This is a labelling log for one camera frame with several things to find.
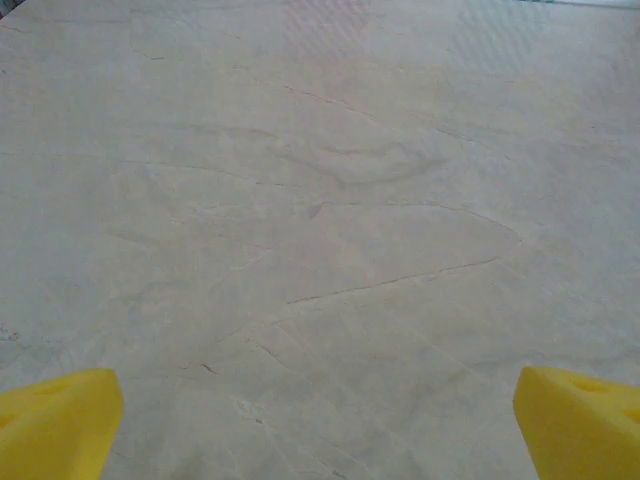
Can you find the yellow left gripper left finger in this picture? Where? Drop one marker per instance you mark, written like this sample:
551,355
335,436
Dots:
55,430

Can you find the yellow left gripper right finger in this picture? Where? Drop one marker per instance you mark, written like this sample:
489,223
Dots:
585,435

